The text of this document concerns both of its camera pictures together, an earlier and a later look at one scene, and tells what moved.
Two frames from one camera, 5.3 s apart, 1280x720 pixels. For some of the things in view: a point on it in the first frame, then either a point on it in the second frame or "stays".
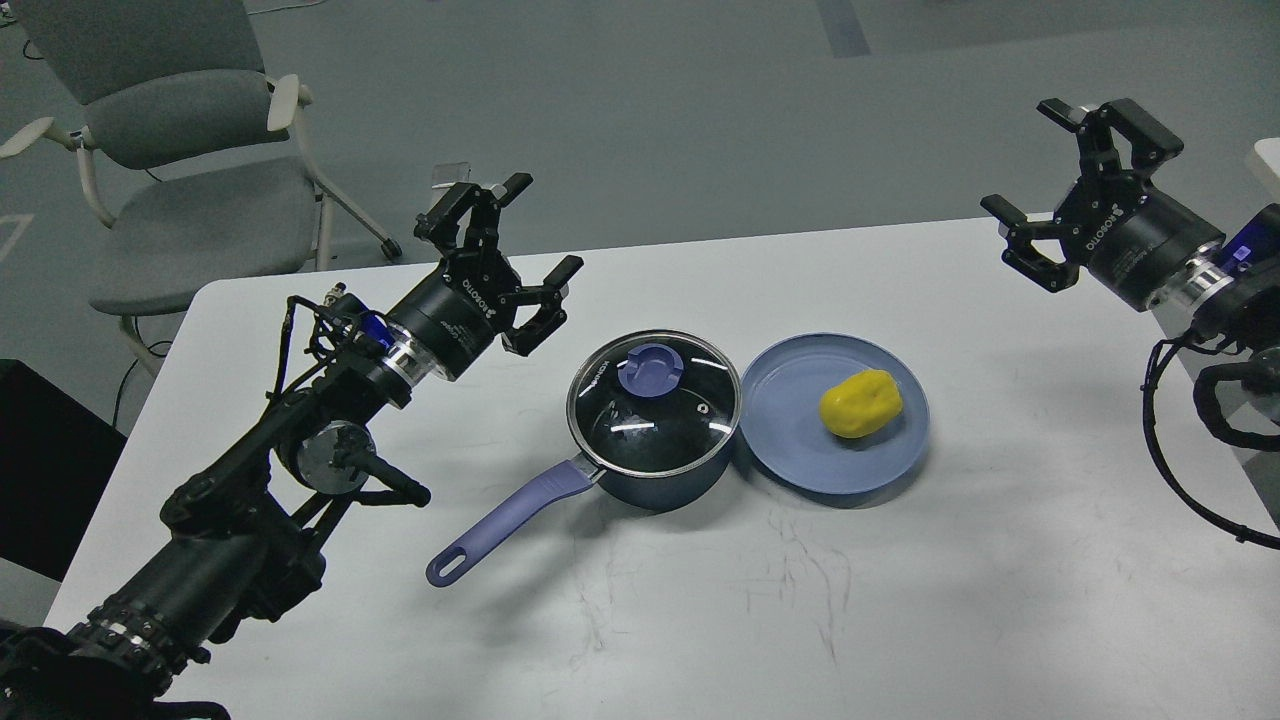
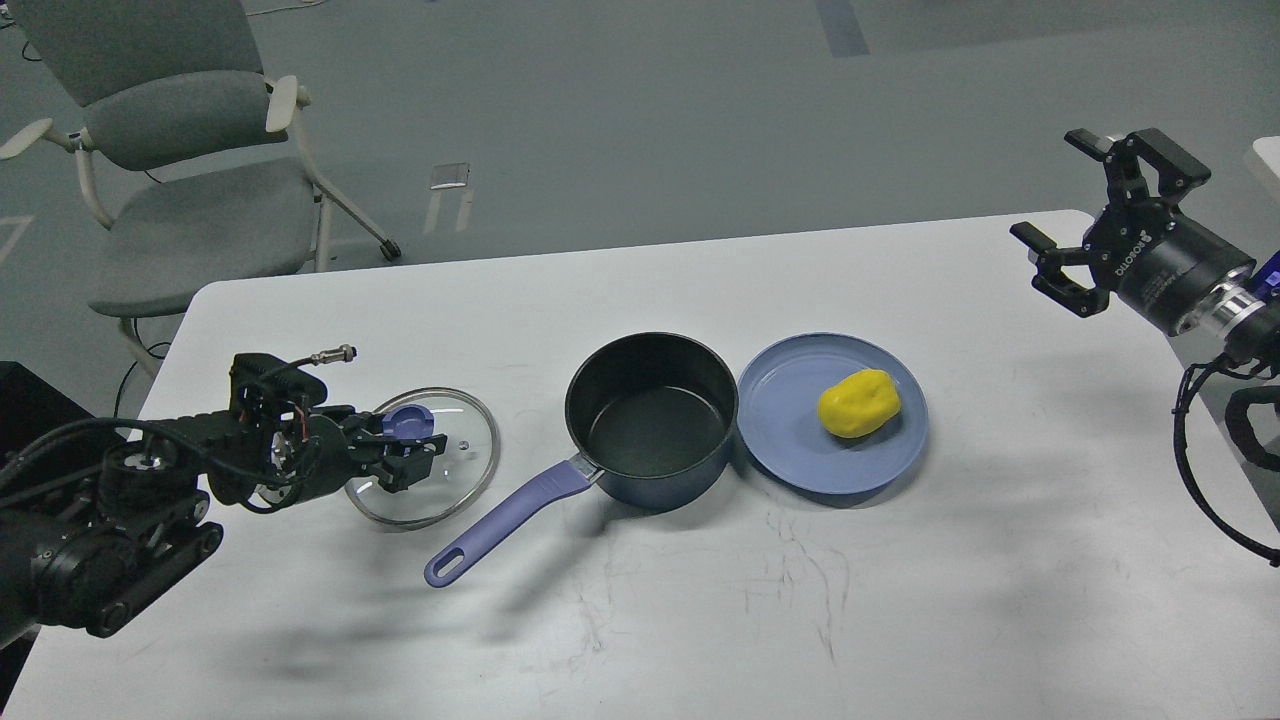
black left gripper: x=470 y=301 -> x=327 y=452
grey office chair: x=197 y=159 stays
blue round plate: x=783 y=429 stays
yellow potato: x=861 y=404 stays
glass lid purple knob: x=650 y=369 -> x=406 y=422
